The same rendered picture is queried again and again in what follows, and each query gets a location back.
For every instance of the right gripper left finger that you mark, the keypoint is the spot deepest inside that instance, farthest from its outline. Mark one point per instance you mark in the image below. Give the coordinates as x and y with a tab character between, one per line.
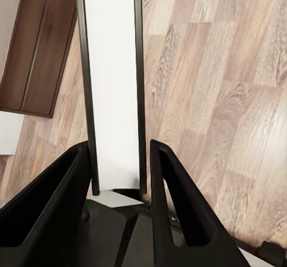
38	227

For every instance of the hardback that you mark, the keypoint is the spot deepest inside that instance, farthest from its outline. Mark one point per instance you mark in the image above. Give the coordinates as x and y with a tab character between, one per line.
112	47

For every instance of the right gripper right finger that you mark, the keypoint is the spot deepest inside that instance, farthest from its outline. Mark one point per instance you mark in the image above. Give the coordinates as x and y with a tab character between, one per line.
208	242

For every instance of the bench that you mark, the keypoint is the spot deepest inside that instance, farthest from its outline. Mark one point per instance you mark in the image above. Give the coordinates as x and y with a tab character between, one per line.
35	38

